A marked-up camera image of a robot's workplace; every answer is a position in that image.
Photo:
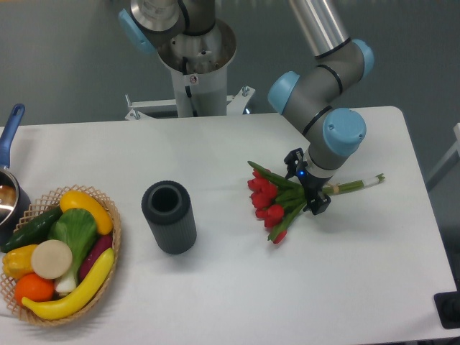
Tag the green bok choy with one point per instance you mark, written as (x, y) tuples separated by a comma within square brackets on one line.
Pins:
[(76, 228)]

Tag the purple sweet potato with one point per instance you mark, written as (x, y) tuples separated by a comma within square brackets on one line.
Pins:
[(102, 244)]

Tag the yellow bell pepper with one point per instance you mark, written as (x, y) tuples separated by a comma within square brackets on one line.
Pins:
[(18, 262)]

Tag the orange fruit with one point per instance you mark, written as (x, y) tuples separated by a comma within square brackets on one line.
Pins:
[(35, 288)]

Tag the yellow squash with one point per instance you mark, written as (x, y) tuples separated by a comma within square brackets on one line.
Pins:
[(78, 199)]

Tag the blue handled saucepan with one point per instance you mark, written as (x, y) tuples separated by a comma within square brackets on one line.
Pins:
[(14, 200)]

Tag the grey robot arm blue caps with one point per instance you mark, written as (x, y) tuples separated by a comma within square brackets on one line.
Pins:
[(305, 101)]

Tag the beige round disc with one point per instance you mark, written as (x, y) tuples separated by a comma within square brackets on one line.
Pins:
[(51, 259)]

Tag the white metal mounting frame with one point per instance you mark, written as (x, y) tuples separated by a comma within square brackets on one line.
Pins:
[(238, 104)]

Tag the black box at table edge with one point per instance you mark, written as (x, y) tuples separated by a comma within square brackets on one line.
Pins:
[(447, 305)]

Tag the green cucumber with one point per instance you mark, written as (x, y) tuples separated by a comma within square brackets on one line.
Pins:
[(34, 231)]

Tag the woven wicker basket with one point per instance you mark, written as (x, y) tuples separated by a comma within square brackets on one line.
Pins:
[(41, 205)]

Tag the dark grey ribbed vase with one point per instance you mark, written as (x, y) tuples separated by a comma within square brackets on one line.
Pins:
[(167, 207)]

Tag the white frame at right edge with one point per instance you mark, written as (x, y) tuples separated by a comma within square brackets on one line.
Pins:
[(446, 163)]

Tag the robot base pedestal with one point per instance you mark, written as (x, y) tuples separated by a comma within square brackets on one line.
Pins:
[(192, 44)]

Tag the yellow banana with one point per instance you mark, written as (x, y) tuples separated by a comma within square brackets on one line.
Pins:
[(79, 298)]

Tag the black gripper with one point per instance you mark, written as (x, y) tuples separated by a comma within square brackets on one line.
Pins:
[(317, 202)]

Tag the red tulip bouquet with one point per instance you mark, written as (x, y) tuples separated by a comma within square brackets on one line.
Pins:
[(277, 201)]

